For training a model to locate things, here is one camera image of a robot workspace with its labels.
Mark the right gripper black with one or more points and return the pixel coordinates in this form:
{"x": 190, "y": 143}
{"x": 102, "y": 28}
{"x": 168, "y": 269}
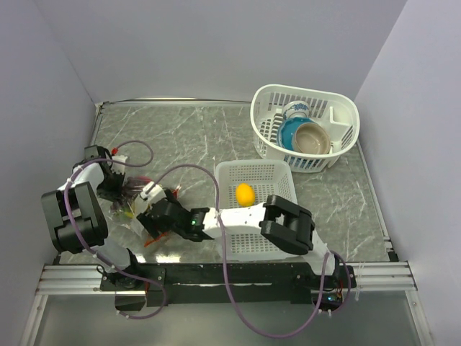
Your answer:
{"x": 149, "y": 221}

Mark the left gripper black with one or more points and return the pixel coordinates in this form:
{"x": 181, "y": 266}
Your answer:
{"x": 112, "y": 195}

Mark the clear zip top bag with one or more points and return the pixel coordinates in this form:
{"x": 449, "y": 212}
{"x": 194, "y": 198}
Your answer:
{"x": 129, "y": 221}

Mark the yellow fake lemon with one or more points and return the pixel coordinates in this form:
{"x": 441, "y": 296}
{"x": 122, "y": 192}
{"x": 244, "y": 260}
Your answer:
{"x": 245, "y": 195}

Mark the white perforated rectangular basket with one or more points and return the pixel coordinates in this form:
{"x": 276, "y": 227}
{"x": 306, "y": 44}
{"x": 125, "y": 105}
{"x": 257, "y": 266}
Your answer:
{"x": 265, "y": 177}

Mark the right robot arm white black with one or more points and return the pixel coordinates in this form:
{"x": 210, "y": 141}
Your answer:
{"x": 276, "y": 229}

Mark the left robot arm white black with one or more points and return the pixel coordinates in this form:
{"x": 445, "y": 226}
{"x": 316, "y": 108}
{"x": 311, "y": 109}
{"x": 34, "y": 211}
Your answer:
{"x": 76, "y": 221}

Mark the purple fake grapes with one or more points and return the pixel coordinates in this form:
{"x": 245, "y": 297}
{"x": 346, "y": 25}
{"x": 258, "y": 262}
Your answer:
{"x": 131, "y": 188}

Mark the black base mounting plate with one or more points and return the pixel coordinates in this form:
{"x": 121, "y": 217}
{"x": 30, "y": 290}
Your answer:
{"x": 294, "y": 282}

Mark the teal bowl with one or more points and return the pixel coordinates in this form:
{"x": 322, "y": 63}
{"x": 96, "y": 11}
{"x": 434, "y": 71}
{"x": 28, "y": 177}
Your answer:
{"x": 286, "y": 131}

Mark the white oval dish rack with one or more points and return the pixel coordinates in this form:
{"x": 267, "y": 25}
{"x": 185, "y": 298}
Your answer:
{"x": 335, "y": 113}

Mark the beige bowl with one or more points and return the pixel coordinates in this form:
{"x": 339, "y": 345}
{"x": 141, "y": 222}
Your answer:
{"x": 311, "y": 138}

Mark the blue white porcelain cup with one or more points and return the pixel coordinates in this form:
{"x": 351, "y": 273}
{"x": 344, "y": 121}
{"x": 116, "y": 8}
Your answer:
{"x": 294, "y": 109}

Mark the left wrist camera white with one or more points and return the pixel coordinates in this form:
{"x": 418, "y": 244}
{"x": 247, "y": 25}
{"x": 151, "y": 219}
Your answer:
{"x": 118, "y": 164}

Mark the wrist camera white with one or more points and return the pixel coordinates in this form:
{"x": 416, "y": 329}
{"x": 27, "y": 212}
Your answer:
{"x": 150, "y": 195}
{"x": 118, "y": 164}

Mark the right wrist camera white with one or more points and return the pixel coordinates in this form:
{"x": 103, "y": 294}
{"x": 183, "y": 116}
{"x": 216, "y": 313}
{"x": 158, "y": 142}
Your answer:
{"x": 150, "y": 195}

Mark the aluminium frame rail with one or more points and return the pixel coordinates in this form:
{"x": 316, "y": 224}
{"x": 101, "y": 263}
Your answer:
{"x": 58, "y": 280}

